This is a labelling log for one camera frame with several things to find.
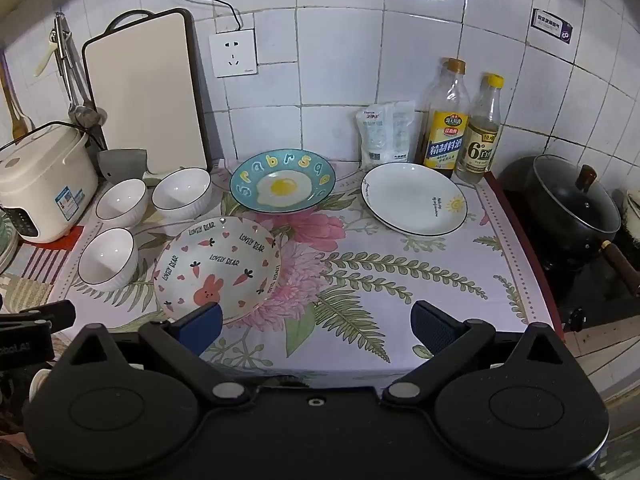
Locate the white bowl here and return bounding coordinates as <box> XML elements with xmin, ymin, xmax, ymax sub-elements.
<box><xmin>77</xmin><ymin>227</ymin><xmax>139</xmax><ymax>292</ymax></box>
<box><xmin>95</xmin><ymin>178</ymin><xmax>149</xmax><ymax>228</ymax></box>
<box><xmin>151</xmin><ymin>167</ymin><xmax>213</xmax><ymax>221</ymax></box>

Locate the blue fried-egg plate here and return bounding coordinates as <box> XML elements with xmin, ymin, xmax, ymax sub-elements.
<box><xmin>229</xmin><ymin>149</ymin><xmax>336</xmax><ymax>214</ymax></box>

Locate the wooden spatula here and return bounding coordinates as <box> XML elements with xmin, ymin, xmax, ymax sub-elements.
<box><xmin>0</xmin><ymin>55</ymin><xmax>34</xmax><ymax>141</ymax></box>

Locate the white rice cooker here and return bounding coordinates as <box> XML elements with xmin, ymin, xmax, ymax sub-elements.
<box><xmin>0</xmin><ymin>121</ymin><xmax>100</xmax><ymax>243</ymax></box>

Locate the white wall socket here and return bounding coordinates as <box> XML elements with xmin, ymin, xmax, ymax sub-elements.
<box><xmin>208</xmin><ymin>29</ymin><xmax>258</xmax><ymax>78</ymax></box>

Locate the white cutting board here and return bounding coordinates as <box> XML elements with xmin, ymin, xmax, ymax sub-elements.
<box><xmin>81</xmin><ymin>8</ymin><xmax>212</xmax><ymax>173</ymax></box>

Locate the brown cooking wine bottle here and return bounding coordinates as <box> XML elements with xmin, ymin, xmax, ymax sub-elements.
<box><xmin>422</xmin><ymin>58</ymin><xmax>471</xmax><ymax>178</ymax></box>

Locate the wall sticker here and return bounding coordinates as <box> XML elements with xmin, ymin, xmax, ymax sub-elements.
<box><xmin>531</xmin><ymin>8</ymin><xmax>573</xmax><ymax>46</ymax></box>

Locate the white sun-print plate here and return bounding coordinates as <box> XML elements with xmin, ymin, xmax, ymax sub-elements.
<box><xmin>361</xmin><ymin>162</ymin><xmax>467</xmax><ymax>236</ymax></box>

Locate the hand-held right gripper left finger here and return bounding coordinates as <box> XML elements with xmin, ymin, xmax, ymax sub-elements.
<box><xmin>50</xmin><ymin>302</ymin><xmax>253</xmax><ymax>411</ymax></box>

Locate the white kitchen vessel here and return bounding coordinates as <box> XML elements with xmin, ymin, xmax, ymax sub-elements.
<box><xmin>620</xmin><ymin>187</ymin><xmax>640</xmax><ymax>246</ymax></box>

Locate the floral tablecloth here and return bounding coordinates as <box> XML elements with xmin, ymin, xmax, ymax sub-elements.
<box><xmin>47</xmin><ymin>157</ymin><xmax>543</xmax><ymax>376</ymax></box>

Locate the black stove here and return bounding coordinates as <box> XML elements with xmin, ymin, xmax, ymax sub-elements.
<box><xmin>492</xmin><ymin>155</ymin><xmax>640</xmax><ymax>341</ymax></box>

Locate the metal ladle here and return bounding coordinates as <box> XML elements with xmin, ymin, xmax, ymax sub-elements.
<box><xmin>54</xmin><ymin>14</ymin><xmax>108</xmax><ymax>130</ymax></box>

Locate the white-handled utensil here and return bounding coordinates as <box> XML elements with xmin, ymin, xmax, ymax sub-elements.
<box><xmin>34</xmin><ymin>30</ymin><xmax>59</xmax><ymax>78</ymax></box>

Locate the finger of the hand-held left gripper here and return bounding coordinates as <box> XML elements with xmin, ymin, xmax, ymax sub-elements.
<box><xmin>0</xmin><ymin>300</ymin><xmax>77</xmax><ymax>334</ymax></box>

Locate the clear vinegar bottle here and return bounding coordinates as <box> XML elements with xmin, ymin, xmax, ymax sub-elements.
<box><xmin>455</xmin><ymin>74</ymin><xmax>505</xmax><ymax>184</ymax></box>

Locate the pink rabbit plate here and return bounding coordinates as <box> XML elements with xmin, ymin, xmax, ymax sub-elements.
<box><xmin>152</xmin><ymin>215</ymin><xmax>281</xmax><ymax>324</ymax></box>

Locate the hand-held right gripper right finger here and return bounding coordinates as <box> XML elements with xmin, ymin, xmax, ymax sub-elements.
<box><xmin>382</xmin><ymin>300</ymin><xmax>577</xmax><ymax>411</ymax></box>

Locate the black lidded pot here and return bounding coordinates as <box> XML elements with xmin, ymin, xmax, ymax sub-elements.
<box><xmin>525</xmin><ymin>154</ymin><xmax>640</xmax><ymax>296</ymax></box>

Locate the red striped cloth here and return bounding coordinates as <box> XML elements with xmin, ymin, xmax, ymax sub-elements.
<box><xmin>0</xmin><ymin>225</ymin><xmax>86</xmax><ymax>311</ymax></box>

